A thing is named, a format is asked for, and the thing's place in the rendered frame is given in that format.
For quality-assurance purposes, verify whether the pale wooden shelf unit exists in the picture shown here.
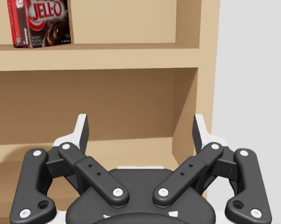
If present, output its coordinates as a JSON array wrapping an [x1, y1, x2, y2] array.
[[0, 0, 221, 217]]

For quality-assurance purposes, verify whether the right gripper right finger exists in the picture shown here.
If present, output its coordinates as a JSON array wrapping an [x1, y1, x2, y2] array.
[[152, 113, 273, 224]]

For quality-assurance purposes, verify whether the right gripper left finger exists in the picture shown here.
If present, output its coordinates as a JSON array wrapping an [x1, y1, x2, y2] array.
[[9, 113, 130, 224]]

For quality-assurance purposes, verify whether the red and brown carton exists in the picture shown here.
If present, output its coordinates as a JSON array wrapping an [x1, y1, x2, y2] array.
[[7, 0, 71, 49]]

